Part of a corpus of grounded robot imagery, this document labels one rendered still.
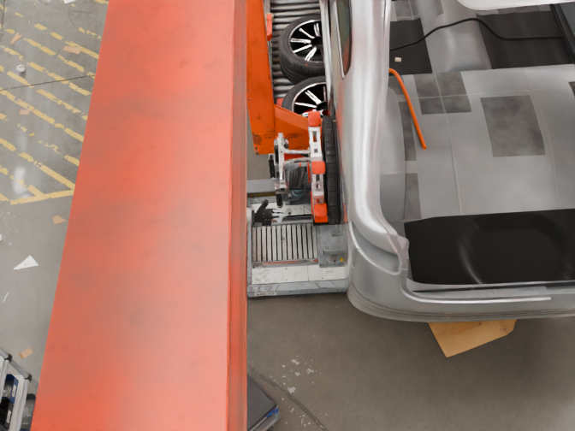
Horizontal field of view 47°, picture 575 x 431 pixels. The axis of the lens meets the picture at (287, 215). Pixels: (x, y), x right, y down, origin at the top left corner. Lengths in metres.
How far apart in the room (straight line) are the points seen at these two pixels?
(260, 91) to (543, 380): 2.50
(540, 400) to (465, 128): 1.71
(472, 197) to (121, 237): 3.08
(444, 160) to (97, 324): 3.19
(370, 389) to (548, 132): 1.88
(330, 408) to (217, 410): 3.40
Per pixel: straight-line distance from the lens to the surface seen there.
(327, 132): 3.84
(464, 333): 4.52
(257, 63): 4.01
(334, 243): 4.51
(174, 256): 0.99
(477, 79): 4.43
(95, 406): 0.92
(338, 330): 4.46
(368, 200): 2.96
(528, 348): 4.58
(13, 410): 4.15
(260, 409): 3.93
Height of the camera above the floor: 4.05
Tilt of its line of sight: 55 degrees down
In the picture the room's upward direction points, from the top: 6 degrees counter-clockwise
